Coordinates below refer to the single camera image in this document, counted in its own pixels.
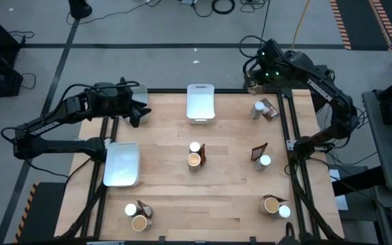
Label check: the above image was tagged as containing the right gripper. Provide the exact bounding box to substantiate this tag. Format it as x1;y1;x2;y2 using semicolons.
244;37;287;95

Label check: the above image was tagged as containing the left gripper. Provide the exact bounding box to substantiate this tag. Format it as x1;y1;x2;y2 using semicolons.
112;80;152;129

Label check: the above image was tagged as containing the large white plastic bin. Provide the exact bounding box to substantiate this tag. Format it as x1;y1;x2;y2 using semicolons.
103;142;142;189

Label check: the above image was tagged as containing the black mat hazard-striped edge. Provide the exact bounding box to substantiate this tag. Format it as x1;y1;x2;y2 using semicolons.
329;0;392;52
14;182;67;244

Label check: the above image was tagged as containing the black round stand base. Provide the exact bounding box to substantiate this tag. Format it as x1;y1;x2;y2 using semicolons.
67;0;93;20

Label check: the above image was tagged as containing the grey side desk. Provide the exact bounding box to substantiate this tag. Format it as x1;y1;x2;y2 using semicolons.
361;90;392;191

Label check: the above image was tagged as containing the black power cable with loop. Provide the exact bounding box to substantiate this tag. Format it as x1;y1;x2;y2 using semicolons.
238;0;271;69

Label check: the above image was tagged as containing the small black cable coil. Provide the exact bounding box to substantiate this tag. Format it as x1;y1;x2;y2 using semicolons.
211;0;236;15

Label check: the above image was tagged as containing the yellow hanging cable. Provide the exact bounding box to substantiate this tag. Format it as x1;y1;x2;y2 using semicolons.
290;0;311;49

